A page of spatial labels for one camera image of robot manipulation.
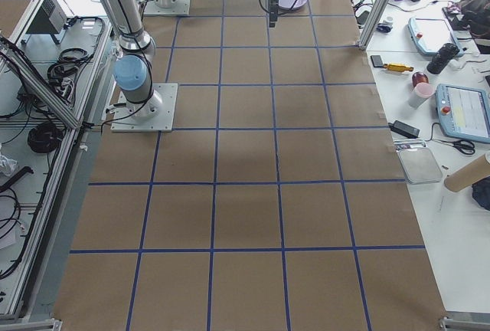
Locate white cup pink lid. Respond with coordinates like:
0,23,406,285
408,82,435,109

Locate black smartphone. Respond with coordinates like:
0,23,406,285
370,54,384,68

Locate blue teach pendant far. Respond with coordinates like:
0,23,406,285
407,17,464,57

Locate blue teach pendant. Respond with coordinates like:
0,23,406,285
435,84,489,144
407,17,464,57

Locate black power adapter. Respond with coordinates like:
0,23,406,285
388,120,420,139

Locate blue teach pendant near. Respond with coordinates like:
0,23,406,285
435,84,489,144

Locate black scissors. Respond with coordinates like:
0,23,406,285
437,139,475,156

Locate cardboard tube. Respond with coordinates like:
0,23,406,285
443,152,489,192

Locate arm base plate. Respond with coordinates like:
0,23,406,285
110,83,178,133
144,0,191,17

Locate black cable coil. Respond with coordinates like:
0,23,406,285
27,120,64,155

